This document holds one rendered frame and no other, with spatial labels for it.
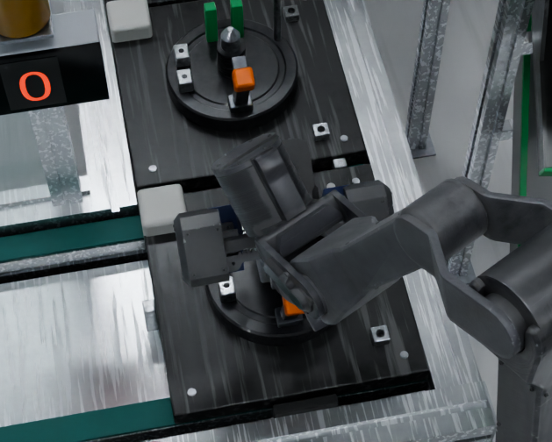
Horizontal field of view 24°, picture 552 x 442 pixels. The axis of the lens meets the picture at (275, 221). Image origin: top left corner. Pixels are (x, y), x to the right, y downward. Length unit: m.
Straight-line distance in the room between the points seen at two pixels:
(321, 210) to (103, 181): 0.42
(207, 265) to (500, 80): 0.29
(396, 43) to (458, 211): 0.82
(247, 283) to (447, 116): 0.40
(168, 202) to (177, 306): 0.11
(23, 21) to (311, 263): 0.31
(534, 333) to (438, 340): 0.54
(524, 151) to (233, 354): 0.32
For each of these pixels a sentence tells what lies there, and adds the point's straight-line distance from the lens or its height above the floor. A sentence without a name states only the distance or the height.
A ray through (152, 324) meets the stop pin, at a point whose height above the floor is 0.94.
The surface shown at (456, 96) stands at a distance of 1.52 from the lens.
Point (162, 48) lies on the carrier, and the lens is 1.41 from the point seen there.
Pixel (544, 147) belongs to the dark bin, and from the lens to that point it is 1.04.
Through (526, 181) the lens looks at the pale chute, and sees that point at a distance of 1.18.
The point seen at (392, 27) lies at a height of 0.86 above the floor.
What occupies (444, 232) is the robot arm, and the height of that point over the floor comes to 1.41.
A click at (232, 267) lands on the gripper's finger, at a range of 1.09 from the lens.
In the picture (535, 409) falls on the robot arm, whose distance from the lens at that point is 0.77.
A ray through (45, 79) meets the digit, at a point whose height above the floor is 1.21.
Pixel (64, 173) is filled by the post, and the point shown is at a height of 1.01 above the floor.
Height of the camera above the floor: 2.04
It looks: 57 degrees down
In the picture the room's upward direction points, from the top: straight up
